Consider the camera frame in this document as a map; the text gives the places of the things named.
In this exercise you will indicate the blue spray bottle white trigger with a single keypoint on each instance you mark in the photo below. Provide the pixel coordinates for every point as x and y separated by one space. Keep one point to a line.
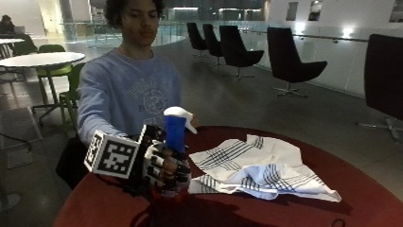
175 132

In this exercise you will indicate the white cube of black markers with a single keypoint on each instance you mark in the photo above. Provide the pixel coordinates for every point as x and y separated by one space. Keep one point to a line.
113 156

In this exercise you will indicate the white cloth with black stripes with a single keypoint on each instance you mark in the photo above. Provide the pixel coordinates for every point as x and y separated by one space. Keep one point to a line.
260 170

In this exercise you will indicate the the person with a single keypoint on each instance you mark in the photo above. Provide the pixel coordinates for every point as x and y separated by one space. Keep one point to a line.
126 85

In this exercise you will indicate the green chair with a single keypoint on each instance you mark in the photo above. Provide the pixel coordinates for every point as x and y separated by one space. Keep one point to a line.
75 85
53 71

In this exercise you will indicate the black swivel chair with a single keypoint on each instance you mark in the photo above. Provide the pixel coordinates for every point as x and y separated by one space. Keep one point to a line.
235 47
195 36
384 75
212 41
285 56

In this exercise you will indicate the glass balustrade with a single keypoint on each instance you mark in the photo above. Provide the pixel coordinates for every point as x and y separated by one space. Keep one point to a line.
168 31

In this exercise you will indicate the metal handrail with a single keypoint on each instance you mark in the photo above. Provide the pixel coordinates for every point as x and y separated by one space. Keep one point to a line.
320 37

